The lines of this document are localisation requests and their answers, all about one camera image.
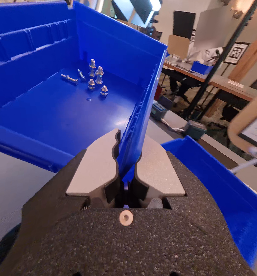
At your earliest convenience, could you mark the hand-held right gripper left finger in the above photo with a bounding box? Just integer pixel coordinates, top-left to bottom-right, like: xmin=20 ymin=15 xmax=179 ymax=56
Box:
xmin=65 ymin=129 xmax=121 ymax=203

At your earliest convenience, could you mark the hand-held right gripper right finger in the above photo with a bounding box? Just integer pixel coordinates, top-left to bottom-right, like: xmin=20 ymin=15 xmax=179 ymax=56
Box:
xmin=133 ymin=138 xmax=186 ymax=204

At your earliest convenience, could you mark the blue plastic bin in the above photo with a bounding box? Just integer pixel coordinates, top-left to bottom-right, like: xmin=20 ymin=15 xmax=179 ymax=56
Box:
xmin=0 ymin=0 xmax=169 ymax=184
xmin=161 ymin=135 xmax=257 ymax=269

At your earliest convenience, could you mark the cluster of assembled steel bolts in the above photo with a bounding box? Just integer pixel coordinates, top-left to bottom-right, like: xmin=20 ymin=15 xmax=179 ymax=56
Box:
xmin=61 ymin=58 xmax=109 ymax=98

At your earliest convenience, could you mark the grey teal case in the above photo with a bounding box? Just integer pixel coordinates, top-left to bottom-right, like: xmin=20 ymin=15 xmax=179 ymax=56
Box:
xmin=184 ymin=120 xmax=208 ymax=141

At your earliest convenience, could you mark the dark charger case with batteries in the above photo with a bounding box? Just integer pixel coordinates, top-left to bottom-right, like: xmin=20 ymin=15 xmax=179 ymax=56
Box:
xmin=151 ymin=101 xmax=169 ymax=121

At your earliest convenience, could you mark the wood-edged instruction board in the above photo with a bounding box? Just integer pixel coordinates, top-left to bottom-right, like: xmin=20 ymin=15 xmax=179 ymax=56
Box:
xmin=227 ymin=86 xmax=257 ymax=156

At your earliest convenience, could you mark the small blue bin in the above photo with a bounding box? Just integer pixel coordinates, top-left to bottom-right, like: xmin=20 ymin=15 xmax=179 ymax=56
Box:
xmin=191 ymin=61 xmax=213 ymax=75

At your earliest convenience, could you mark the wooden top desk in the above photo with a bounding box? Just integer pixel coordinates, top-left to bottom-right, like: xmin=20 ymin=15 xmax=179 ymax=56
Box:
xmin=163 ymin=60 xmax=257 ymax=102

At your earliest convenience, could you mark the plywood board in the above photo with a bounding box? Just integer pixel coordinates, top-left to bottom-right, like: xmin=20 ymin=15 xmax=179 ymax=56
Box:
xmin=168 ymin=34 xmax=190 ymax=60

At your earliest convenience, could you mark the black light stand pole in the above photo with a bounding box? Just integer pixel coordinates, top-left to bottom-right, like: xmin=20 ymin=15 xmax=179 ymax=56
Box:
xmin=183 ymin=0 xmax=257 ymax=120

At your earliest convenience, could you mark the framed marker print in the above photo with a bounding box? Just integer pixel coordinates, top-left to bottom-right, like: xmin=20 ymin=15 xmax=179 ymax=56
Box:
xmin=223 ymin=42 xmax=250 ymax=65

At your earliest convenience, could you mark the studio light panel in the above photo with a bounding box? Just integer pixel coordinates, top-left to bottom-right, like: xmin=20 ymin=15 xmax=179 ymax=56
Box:
xmin=111 ymin=0 xmax=163 ymax=28

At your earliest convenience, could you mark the white cable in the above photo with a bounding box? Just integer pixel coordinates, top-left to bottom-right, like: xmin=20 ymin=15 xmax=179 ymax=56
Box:
xmin=163 ymin=121 xmax=186 ymax=133

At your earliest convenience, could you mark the black wall panel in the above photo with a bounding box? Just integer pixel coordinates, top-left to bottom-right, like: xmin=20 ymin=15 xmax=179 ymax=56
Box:
xmin=173 ymin=10 xmax=196 ymax=37

